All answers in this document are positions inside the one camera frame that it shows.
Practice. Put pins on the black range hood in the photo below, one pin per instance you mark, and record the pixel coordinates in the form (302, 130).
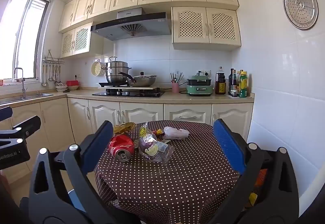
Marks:
(132, 25)

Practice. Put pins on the crushed red drink can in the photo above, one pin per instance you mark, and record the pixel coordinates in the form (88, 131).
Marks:
(121, 146)

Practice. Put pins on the stacked white bowls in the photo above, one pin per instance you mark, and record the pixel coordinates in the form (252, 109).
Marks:
(61, 88)

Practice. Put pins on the blue plastic object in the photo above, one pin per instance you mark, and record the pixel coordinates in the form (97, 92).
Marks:
(75, 201)

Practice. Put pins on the black gas stove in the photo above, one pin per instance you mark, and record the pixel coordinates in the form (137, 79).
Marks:
(127, 93)

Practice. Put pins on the large soy sauce bottle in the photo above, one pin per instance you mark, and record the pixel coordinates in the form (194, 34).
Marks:
(220, 84)

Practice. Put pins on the steel wok with lid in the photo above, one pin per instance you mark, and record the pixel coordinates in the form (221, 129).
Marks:
(142, 80)

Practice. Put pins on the round steel steamer plate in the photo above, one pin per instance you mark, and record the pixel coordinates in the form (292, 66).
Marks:
(301, 5)

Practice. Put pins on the round yellow strainer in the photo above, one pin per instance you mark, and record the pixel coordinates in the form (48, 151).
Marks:
(96, 68)

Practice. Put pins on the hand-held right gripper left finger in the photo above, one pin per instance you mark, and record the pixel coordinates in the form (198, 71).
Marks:
(101, 146)

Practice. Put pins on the row of hanging steel utensils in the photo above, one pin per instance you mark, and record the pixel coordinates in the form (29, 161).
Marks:
(50, 74)

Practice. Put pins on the bundle of chopsticks and spoons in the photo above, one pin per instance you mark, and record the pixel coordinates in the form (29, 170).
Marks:
(175, 78)

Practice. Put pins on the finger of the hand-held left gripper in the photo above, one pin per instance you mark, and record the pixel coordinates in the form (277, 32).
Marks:
(28, 125)
(6, 113)

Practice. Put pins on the white bottle tray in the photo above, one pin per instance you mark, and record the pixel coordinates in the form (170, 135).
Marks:
(250, 96)

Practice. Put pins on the cream kitchen base cabinets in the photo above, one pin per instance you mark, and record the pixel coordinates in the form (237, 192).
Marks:
(142, 111)

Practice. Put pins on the white plastic bag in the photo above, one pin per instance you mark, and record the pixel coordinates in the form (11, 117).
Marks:
(176, 133)

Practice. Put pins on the polka dot round table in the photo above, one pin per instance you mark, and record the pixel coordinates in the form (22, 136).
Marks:
(172, 183)

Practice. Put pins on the steel steamer pot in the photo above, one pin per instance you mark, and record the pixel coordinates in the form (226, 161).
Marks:
(114, 71)

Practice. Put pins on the green electric cooker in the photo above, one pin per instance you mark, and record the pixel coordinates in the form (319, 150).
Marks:
(199, 86)

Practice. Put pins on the red plastic container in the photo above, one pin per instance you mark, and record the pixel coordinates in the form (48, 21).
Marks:
(72, 84)

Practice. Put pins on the narrow cream lattice door cabinet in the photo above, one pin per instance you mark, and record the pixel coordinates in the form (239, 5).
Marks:
(76, 41)

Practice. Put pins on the kitchen window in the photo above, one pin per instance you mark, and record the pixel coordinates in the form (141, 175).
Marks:
(22, 36)

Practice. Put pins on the yellow black snack bag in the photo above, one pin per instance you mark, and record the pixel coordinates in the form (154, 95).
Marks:
(124, 128)

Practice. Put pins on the steel kitchen sink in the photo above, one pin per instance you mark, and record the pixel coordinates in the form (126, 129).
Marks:
(25, 97)

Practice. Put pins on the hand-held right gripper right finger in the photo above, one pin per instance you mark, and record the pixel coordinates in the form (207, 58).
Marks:
(228, 146)

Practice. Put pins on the green yellow plastic bottle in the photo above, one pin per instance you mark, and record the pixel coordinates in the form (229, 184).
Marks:
(243, 85)

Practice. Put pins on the white cutting board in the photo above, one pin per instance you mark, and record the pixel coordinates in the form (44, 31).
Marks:
(132, 88)

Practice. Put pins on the steel sink faucet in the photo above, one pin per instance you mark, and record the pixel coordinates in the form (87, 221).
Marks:
(23, 86)

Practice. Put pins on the pink utensil holder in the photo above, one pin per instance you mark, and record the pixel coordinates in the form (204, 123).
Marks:
(175, 88)

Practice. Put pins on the wall utensil rack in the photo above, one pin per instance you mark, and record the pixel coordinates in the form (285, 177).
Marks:
(53, 60)

